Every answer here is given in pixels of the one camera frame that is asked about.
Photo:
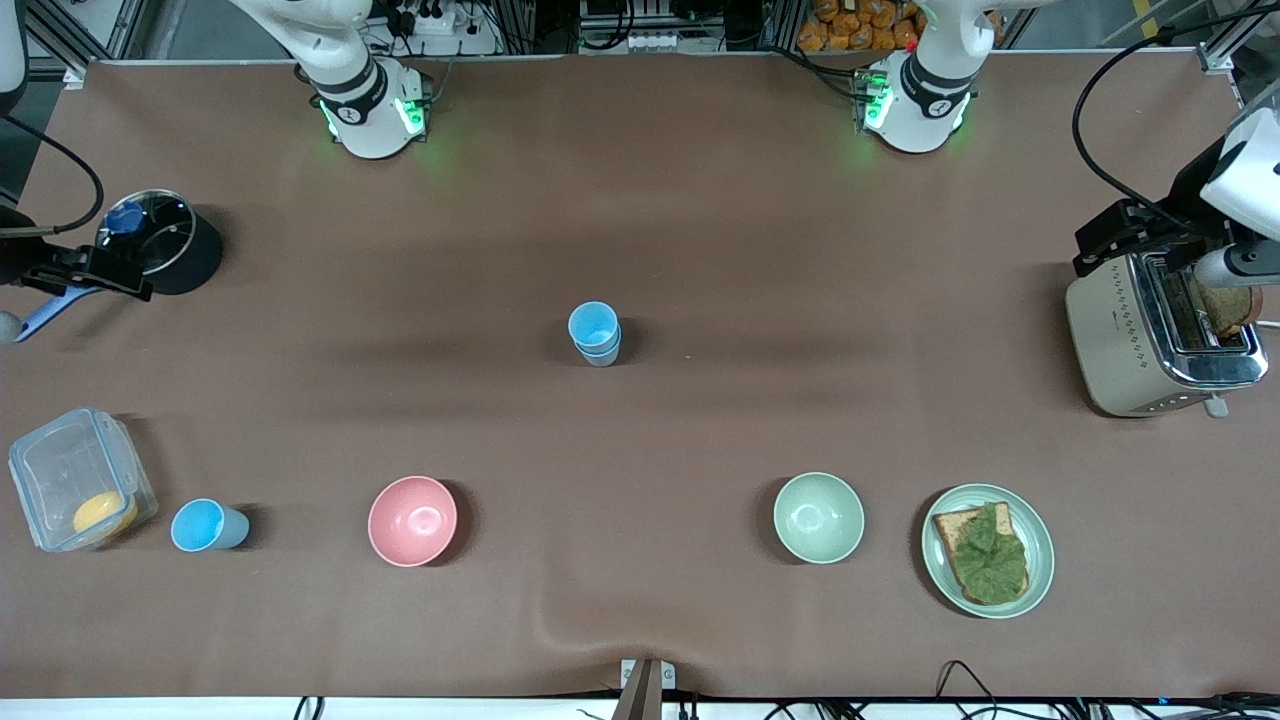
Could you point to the white power strip with plugs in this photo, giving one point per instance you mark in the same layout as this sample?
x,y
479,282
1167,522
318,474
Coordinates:
x,y
440,20

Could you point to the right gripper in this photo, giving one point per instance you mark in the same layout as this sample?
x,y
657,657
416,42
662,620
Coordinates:
x,y
14,264

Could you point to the small white power strip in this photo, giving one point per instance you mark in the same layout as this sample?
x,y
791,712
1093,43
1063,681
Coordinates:
x,y
655,42

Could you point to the brown table cloth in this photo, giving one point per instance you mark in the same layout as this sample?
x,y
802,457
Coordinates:
x,y
650,450

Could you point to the notched metal rail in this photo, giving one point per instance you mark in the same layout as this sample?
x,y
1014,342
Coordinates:
x,y
1250,90

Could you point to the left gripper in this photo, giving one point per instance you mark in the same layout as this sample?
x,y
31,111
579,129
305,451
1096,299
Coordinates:
x,y
1186,196

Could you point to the round-topped brown bread slice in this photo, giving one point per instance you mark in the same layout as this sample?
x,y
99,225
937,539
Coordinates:
x,y
1225,310

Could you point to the metal table edge bracket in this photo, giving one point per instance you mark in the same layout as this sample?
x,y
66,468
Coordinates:
x,y
645,690

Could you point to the beige chrome toaster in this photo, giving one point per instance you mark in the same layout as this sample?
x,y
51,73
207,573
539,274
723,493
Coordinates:
x,y
1120,340

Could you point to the blue plastic cup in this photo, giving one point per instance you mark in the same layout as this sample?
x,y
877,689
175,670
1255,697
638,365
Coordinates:
x,y
603,359
205,525
593,325

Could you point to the pink bowl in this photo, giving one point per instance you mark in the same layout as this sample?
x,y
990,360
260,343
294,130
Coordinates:
x,y
412,520

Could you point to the square brown bread slice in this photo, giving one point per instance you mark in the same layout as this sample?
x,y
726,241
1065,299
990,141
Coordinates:
x,y
945,530

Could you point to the green lettuce leaf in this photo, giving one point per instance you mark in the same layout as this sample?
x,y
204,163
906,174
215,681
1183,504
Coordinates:
x,y
990,560

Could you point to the glass lid blue knob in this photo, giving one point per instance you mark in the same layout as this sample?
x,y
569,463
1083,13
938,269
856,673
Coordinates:
x,y
160,235

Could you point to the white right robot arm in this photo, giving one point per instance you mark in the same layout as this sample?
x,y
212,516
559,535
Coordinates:
x,y
365,110

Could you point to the bag of orange buns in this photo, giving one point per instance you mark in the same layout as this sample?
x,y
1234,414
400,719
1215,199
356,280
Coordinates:
x,y
860,25

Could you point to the pale green plate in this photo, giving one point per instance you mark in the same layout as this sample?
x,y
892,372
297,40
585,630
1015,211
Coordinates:
x,y
1040,550

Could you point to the orange round food piece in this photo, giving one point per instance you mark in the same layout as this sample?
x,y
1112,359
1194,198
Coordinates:
x,y
105,512

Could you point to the pale green bowl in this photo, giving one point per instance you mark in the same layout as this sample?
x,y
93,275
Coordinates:
x,y
818,518

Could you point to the clear plastic food container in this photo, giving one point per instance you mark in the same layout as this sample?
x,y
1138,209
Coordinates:
x,y
60,460

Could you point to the aluminium frame beam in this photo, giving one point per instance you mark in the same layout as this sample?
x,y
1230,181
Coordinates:
x,y
1215,55
70,45

